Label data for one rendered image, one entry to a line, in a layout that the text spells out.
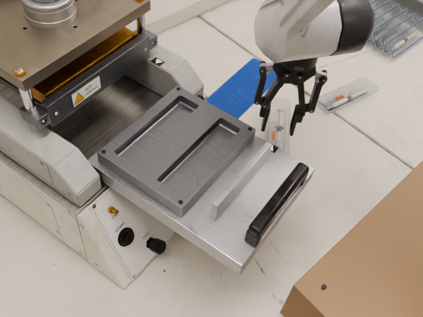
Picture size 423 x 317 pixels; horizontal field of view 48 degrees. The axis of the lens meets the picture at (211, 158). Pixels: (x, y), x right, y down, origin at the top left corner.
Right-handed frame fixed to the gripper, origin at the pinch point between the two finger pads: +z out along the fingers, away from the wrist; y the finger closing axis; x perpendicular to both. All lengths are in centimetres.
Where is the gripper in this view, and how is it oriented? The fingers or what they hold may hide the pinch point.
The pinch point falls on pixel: (279, 119)
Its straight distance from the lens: 104.4
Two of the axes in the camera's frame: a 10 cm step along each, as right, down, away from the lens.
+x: 1.3, -7.6, 6.3
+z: -0.8, 6.3, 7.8
